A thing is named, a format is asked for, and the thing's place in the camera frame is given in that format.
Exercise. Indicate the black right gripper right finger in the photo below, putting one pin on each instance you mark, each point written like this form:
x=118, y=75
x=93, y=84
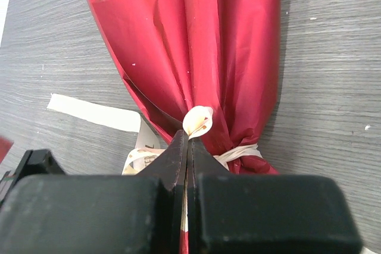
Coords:
x=251, y=213

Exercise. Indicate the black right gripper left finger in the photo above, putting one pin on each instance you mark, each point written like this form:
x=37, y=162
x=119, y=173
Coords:
x=61, y=213

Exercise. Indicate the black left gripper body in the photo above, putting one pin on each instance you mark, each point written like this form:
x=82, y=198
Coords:
x=33, y=162

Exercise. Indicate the cream ribbon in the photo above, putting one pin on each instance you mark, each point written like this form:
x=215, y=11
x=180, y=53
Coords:
x=147, y=147

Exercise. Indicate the dark red wrapping paper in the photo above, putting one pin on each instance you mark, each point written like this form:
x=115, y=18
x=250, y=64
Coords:
x=173, y=55

